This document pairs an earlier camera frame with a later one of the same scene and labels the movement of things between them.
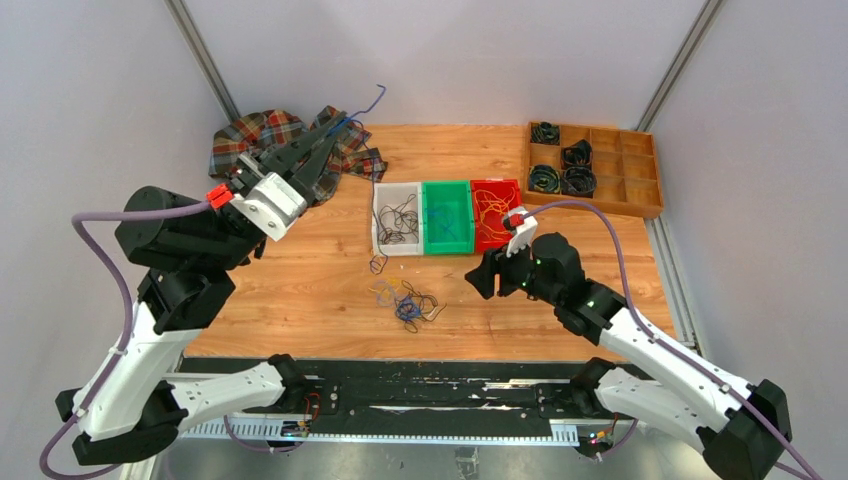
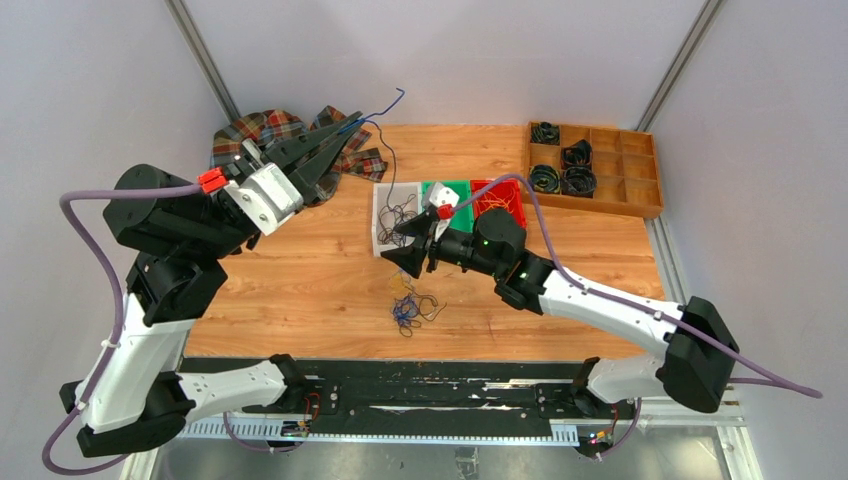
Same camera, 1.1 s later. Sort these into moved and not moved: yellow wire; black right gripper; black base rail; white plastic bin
Moved: black right gripper
Not moved: white plastic bin; yellow wire; black base rail
